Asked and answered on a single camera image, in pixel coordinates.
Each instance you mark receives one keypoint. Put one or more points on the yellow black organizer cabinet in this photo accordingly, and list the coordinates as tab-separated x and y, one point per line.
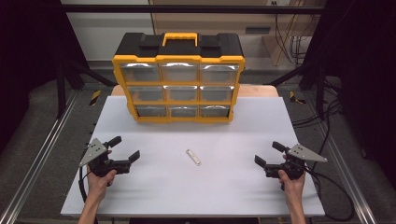
179	49

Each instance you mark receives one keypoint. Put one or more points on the yellow black hazard tape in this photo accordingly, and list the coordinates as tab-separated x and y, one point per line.
95	97
294	97

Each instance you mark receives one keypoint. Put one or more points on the black metal stand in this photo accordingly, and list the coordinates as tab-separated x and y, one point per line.
61	90
320	87

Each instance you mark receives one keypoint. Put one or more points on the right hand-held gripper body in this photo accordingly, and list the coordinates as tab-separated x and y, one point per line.
292	169

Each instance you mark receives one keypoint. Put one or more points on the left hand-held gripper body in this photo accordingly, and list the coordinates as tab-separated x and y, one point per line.
104	165

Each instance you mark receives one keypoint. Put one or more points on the person's left hand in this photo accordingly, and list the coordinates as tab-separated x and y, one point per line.
98	186

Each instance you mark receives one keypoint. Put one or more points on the person's right hand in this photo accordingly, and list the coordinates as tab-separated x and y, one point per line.
294	188

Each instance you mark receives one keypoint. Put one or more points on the small white tube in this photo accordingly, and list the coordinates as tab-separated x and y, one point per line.
193	157

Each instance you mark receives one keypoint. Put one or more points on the black curtain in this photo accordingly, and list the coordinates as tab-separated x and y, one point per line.
28	62
367	77

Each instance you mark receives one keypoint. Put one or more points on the aluminium floor rail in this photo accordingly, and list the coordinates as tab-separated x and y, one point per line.
345	168
34	161

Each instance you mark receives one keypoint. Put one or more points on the grid of clear drawers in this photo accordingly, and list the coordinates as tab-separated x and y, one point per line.
218	73

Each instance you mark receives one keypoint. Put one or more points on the clear plastic drawer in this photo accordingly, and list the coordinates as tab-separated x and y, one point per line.
145	93

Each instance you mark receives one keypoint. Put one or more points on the black metal crossbar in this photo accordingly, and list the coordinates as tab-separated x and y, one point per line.
186	8

